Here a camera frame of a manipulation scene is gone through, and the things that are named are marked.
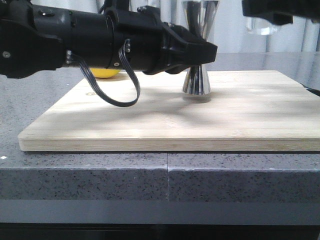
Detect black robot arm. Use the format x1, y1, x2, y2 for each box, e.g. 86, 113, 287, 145
0, 0, 217, 79

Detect yellow lemon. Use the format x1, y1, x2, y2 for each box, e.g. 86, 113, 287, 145
90, 68, 120, 79

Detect wooden cutting board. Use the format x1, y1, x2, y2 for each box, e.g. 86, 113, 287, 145
18, 70, 320, 152

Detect glass beaker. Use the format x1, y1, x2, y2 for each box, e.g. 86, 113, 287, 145
246, 17, 281, 36

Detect steel double jigger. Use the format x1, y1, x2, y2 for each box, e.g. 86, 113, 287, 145
182, 0, 219, 96

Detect black ribbon cable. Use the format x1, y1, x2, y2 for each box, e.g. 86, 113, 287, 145
66, 38, 141, 108

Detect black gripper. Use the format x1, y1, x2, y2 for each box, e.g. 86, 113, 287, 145
103, 0, 218, 75
241, 0, 320, 25

